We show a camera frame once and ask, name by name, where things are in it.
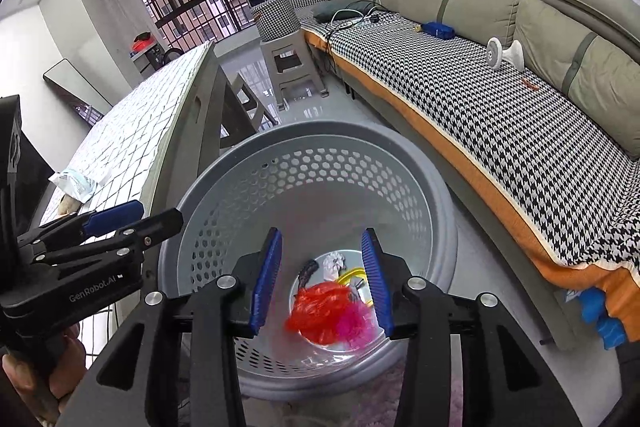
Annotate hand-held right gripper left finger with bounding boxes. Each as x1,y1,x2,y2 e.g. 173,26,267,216
67,227,284,427

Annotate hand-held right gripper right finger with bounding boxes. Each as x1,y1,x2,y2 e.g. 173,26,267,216
361,227,581,427

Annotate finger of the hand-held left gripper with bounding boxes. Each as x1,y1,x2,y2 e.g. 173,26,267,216
17,201,146,255
32,208,185,268

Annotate yellow plastic ring lid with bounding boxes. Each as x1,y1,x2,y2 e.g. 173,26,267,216
336,271,373,308

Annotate white paper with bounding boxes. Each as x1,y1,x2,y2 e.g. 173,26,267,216
322,254,347,283

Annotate red plastic bag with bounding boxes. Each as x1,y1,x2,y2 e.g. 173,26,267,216
285,284,353,345

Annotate grey perforated plastic basket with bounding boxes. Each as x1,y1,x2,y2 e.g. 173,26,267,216
157,122,458,403

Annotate person's left hand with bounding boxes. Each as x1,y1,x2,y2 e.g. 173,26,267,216
0,324,88,425

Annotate white printed plastic wrapper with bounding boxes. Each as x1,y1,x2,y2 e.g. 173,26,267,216
50,167,113,200

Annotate grey folding table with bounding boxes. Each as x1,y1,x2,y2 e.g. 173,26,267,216
150,43,278,168

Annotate houndstooth sofa cover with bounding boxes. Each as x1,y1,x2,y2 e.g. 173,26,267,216
292,0,640,333

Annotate grey plastic stool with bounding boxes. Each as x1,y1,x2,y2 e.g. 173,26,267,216
259,32,328,110

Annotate blue plastic object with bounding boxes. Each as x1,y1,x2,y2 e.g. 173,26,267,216
580,289,627,350

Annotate houndstooth ottoman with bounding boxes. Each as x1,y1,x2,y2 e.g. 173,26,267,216
251,0,301,42

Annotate small white fan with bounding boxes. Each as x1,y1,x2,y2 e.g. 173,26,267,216
487,37,526,72

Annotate dark green cushion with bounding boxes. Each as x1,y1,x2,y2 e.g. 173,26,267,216
312,1,371,22

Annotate leaning wall mirror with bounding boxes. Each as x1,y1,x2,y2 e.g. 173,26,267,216
42,58,113,125

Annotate black cable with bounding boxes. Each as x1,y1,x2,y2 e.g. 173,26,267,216
324,13,383,74

